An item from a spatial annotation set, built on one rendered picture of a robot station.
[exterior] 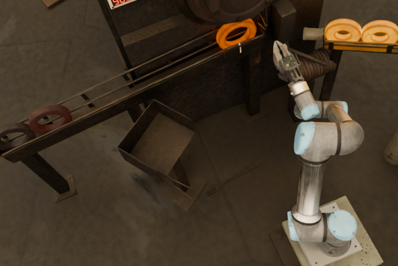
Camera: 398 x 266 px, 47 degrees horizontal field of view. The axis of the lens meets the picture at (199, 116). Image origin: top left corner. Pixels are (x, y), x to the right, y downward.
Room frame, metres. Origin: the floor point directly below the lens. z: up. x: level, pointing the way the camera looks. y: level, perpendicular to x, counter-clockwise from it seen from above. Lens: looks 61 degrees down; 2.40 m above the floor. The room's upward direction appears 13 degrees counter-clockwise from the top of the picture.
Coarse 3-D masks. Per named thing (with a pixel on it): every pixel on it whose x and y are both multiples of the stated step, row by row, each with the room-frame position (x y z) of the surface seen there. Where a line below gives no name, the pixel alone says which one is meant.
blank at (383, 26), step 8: (368, 24) 1.13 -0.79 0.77; (376, 24) 1.11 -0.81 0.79; (384, 24) 1.09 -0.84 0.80; (392, 24) 1.09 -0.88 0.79; (368, 32) 1.11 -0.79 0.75; (376, 32) 1.10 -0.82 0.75; (384, 32) 1.08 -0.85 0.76; (392, 32) 1.07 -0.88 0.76; (368, 40) 1.10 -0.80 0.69; (376, 40) 1.09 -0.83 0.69; (384, 40) 1.08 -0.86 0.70; (392, 40) 1.06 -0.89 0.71
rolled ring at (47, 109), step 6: (42, 108) 1.12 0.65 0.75; (48, 108) 1.11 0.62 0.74; (54, 108) 1.11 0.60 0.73; (60, 108) 1.11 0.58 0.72; (66, 108) 1.13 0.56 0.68; (36, 114) 1.10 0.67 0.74; (42, 114) 1.09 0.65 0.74; (48, 114) 1.09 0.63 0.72; (60, 114) 1.10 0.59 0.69; (66, 114) 1.11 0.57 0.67; (30, 120) 1.09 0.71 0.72; (36, 120) 1.09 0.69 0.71; (60, 120) 1.12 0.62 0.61; (66, 120) 1.10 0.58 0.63; (30, 126) 1.08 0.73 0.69; (36, 126) 1.08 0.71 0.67; (42, 126) 1.10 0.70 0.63; (48, 126) 1.11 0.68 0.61; (54, 126) 1.11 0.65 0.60; (36, 132) 1.08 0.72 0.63; (42, 132) 1.08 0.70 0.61
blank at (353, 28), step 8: (328, 24) 1.20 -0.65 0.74; (336, 24) 1.17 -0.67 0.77; (344, 24) 1.15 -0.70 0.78; (352, 24) 1.15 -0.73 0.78; (328, 32) 1.18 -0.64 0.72; (336, 32) 1.19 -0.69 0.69; (352, 32) 1.14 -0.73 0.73; (360, 32) 1.12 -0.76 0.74; (344, 40) 1.15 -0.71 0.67; (352, 40) 1.13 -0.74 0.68
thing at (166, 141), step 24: (144, 120) 0.98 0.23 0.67; (168, 120) 0.99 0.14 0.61; (192, 120) 0.91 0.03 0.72; (120, 144) 0.88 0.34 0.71; (144, 144) 0.91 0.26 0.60; (168, 144) 0.88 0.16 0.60; (144, 168) 0.78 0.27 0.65; (168, 168) 0.78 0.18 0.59; (168, 192) 0.89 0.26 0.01; (192, 192) 0.86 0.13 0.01
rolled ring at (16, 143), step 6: (6, 126) 1.08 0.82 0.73; (12, 126) 1.08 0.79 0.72; (18, 126) 1.08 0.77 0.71; (24, 126) 1.09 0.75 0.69; (0, 132) 1.06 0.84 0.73; (6, 132) 1.06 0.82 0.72; (12, 132) 1.07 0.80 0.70; (24, 132) 1.07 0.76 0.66; (30, 132) 1.08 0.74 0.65; (0, 138) 1.06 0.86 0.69; (24, 138) 1.09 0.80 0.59; (30, 138) 1.07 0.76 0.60; (0, 144) 1.05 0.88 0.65; (6, 144) 1.07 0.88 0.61; (12, 144) 1.07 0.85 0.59; (18, 144) 1.07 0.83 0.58; (6, 150) 1.05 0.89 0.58
